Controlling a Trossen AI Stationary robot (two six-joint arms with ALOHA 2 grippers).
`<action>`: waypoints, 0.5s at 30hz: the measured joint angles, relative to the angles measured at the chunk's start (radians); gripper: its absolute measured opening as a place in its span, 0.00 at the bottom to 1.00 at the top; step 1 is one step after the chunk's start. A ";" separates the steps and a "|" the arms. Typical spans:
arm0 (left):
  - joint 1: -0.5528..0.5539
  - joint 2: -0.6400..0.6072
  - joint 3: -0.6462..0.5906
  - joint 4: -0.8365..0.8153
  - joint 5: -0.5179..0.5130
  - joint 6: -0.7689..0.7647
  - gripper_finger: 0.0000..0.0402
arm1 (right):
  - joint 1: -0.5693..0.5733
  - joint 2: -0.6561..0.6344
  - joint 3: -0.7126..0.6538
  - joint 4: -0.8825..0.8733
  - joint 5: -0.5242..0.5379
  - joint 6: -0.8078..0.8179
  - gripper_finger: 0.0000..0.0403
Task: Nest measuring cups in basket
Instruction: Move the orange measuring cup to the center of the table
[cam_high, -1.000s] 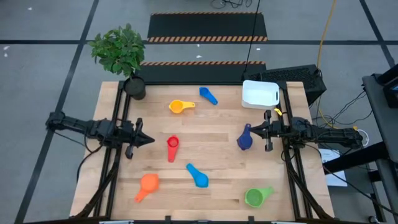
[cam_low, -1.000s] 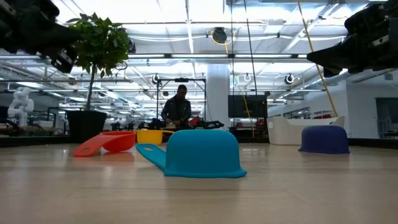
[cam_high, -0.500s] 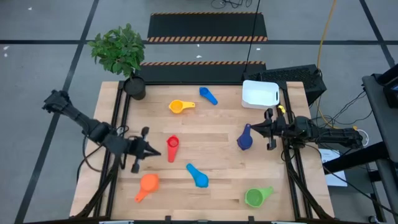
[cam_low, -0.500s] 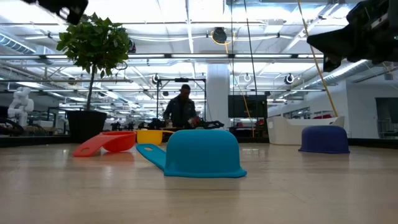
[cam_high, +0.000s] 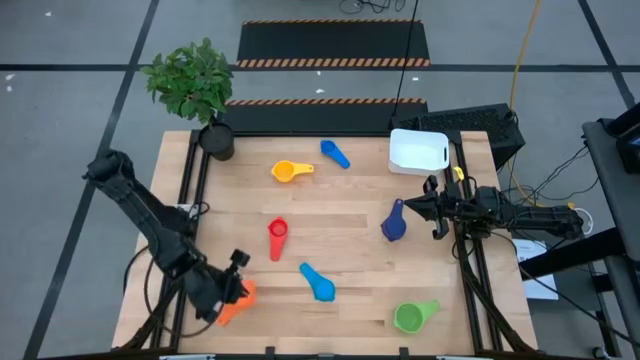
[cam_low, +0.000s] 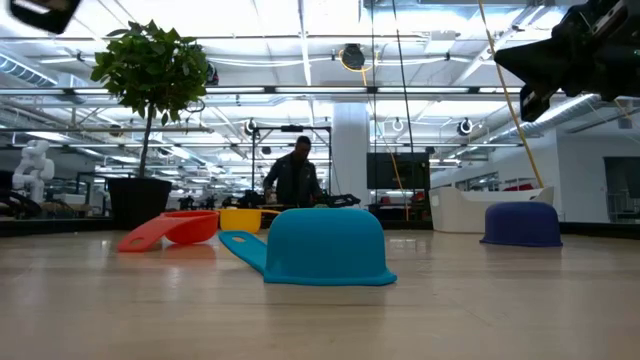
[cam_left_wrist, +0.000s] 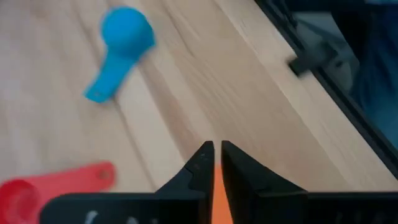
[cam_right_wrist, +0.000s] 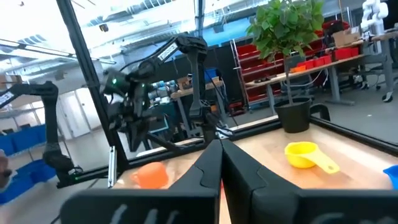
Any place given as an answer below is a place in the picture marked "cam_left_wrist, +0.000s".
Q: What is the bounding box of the turquoise measuring cup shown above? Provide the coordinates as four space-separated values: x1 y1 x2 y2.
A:
83 6 156 104

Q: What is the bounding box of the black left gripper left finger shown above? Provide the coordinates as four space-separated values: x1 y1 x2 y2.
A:
39 140 215 224

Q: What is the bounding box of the black aluminium table frame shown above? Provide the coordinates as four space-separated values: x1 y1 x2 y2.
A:
254 0 398 180

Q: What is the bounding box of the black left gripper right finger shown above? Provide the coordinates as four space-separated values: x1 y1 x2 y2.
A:
221 140 398 224

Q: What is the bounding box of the red measuring cup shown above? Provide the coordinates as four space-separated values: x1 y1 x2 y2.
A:
0 161 116 224

